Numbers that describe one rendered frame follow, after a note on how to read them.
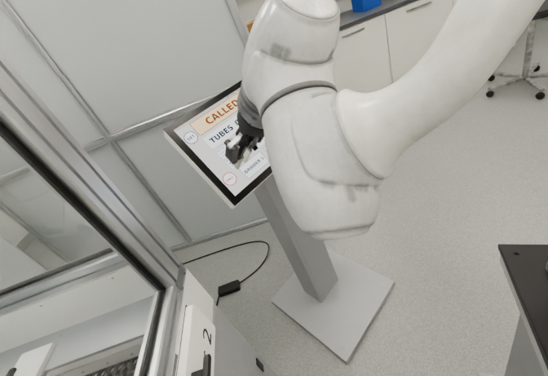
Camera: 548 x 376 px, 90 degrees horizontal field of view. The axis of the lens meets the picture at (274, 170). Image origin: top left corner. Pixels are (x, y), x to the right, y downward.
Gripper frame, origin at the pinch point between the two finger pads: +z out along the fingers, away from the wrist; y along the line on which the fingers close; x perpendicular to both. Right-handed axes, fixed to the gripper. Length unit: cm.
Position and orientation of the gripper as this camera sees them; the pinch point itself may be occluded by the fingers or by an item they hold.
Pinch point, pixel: (240, 156)
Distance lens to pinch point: 66.4
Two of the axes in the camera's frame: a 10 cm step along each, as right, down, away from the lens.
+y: -6.6, 6.0, -4.5
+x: 6.9, 7.2, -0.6
